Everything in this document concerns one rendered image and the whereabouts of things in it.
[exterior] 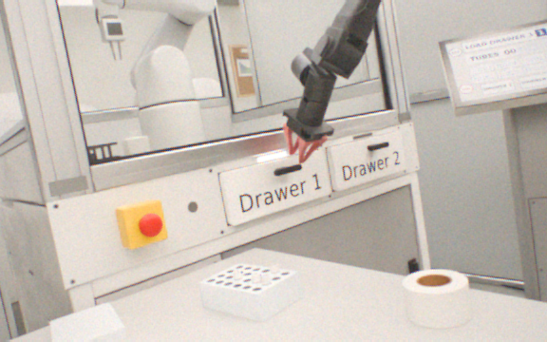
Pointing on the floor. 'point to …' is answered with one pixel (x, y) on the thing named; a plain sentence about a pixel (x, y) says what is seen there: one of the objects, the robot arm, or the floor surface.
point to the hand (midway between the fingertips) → (297, 155)
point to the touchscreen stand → (543, 201)
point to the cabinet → (227, 248)
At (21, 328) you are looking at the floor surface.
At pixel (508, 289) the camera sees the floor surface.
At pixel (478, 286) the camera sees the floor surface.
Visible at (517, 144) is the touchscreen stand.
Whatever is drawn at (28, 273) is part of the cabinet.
